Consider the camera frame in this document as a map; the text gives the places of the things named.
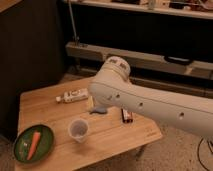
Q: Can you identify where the metal pole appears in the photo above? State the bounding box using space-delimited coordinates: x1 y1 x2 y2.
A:
68 0 79 45

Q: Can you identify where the grey metal shelf beam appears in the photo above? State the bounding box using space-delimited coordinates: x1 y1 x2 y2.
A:
65 42 213 80

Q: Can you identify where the black cable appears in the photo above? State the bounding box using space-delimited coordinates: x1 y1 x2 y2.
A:
197 137 213 171

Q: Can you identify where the blue-grey flat object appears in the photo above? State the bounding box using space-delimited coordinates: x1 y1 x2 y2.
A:
89 106 107 115

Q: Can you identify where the white plastic bottle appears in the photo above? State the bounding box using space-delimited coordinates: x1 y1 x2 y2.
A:
56 88 89 103

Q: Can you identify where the orange carrot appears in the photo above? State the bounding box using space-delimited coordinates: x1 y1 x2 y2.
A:
27 131 41 160

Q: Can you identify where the green plate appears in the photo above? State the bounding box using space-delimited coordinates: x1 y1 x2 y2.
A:
13 124 54 164

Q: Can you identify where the small dark can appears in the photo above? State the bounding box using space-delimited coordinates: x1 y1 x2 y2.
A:
122 109 133 123

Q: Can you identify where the wooden table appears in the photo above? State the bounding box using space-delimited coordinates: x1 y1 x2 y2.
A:
13 78 162 171

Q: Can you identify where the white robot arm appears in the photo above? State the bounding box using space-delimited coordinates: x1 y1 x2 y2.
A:
89 56 213 141

